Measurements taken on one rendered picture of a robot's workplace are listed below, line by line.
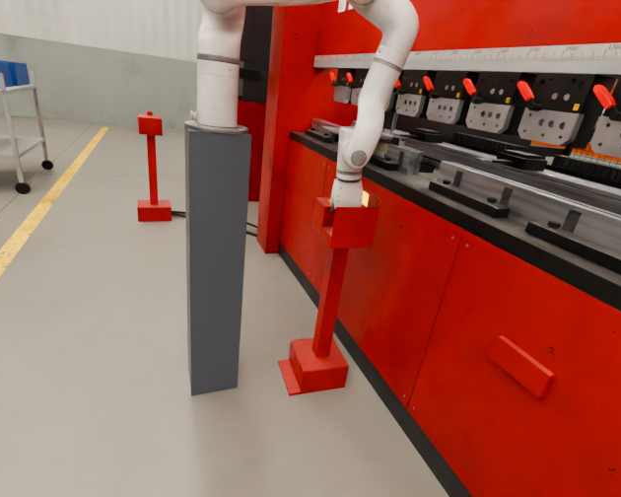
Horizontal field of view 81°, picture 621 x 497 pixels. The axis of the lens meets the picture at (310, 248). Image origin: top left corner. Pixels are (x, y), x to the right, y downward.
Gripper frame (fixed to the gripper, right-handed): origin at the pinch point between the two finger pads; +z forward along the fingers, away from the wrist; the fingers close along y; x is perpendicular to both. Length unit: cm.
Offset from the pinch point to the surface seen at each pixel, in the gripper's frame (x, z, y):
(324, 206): -4.8, -4.4, 5.9
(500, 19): 8, -63, -40
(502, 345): 54, 15, -23
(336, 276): -2.1, 23.0, 0.4
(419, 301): 19.8, 23.7, -22.1
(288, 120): -128, -19, -13
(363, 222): 4.9, -1.4, -4.6
